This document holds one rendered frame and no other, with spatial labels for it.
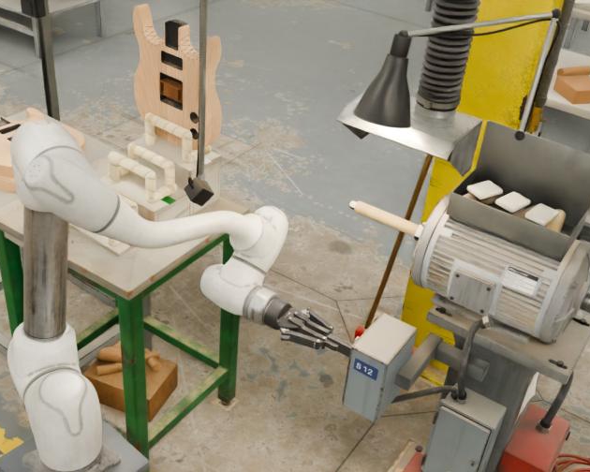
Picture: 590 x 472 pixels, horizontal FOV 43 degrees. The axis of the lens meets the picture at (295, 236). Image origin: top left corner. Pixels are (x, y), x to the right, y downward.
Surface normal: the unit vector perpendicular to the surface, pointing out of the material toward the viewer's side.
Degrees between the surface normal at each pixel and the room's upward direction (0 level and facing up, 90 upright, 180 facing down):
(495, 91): 90
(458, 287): 90
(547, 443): 0
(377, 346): 0
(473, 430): 90
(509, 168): 90
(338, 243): 0
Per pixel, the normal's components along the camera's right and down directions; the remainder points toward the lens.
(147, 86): -0.60, 0.41
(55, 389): 0.14, -0.76
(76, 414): 0.63, 0.11
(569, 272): -0.26, -0.40
